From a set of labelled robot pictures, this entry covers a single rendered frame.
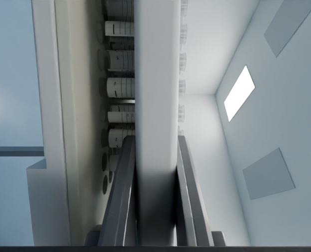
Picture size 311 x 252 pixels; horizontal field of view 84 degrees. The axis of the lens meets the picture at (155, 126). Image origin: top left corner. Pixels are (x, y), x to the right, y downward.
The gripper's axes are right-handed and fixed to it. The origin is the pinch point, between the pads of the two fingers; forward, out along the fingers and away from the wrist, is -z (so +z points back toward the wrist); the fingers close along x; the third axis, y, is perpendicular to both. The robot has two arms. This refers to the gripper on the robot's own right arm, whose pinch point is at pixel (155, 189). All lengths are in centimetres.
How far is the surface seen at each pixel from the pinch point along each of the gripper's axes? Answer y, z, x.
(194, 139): 296, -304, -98
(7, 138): 78, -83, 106
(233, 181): 331, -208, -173
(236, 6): 25, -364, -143
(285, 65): 82, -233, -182
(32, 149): 60, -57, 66
